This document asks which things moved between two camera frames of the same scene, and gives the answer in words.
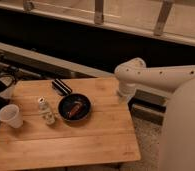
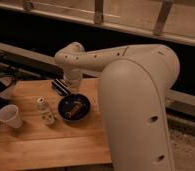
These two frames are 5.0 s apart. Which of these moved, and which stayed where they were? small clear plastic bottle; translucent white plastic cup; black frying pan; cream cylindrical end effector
Moved: cream cylindrical end effector
Stayed: small clear plastic bottle; translucent white plastic cup; black frying pan
